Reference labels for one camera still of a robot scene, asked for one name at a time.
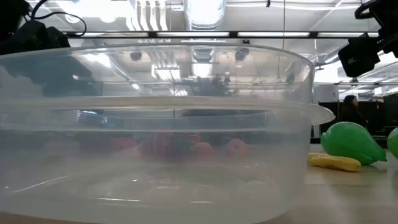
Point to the silver ventilation duct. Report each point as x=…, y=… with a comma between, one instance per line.
x=205, y=14

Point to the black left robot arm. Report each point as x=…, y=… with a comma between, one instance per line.
x=12, y=12

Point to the purple white striped toy ball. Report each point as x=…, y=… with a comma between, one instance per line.
x=166, y=146

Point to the yellow toy banana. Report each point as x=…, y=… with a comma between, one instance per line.
x=334, y=162

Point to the dark room partition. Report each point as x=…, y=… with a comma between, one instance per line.
x=377, y=115

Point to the small green potted plant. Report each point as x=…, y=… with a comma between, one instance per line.
x=211, y=85

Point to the clear plastic tupperware container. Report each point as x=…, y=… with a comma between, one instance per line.
x=155, y=186

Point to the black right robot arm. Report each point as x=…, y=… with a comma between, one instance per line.
x=388, y=18

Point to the black horizontal overhead beam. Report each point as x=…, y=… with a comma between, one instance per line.
x=233, y=34

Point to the small pink toy fruit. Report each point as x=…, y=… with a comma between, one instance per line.
x=195, y=138
x=203, y=150
x=236, y=147

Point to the round green toy fruit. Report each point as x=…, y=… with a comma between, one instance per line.
x=394, y=143

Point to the person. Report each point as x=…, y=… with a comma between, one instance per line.
x=351, y=112

